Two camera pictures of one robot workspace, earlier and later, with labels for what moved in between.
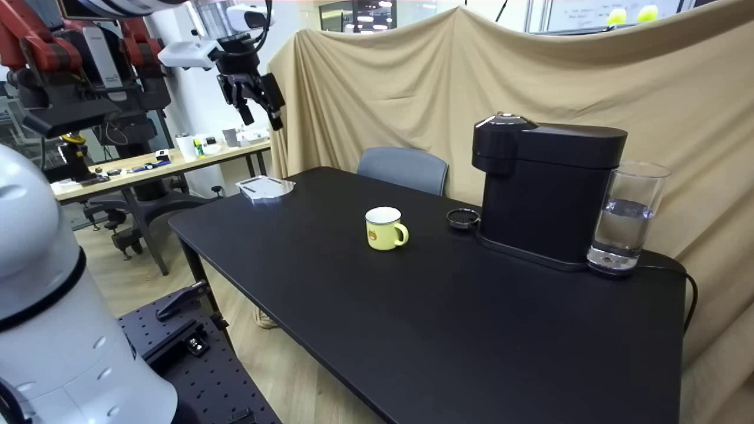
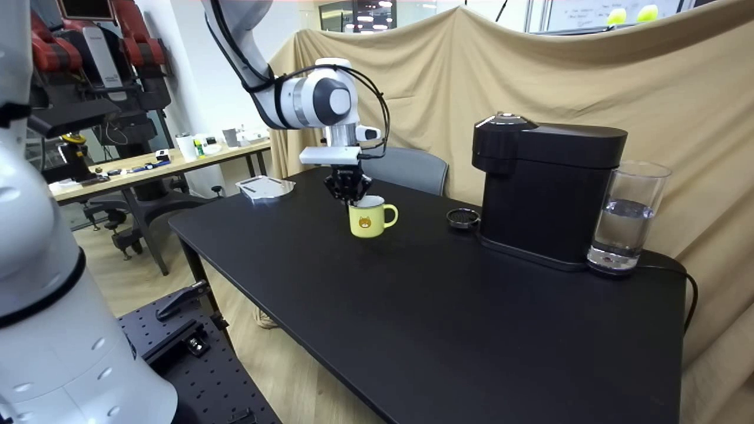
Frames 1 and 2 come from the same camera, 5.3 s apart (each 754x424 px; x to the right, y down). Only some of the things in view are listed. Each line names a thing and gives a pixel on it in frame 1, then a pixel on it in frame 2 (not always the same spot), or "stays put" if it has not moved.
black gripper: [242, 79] → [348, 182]
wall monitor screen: [358, 18] stays put
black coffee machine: [543, 185] stays put
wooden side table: [160, 163] stays put
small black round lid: [462, 218] stays put
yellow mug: [385, 232] → [369, 218]
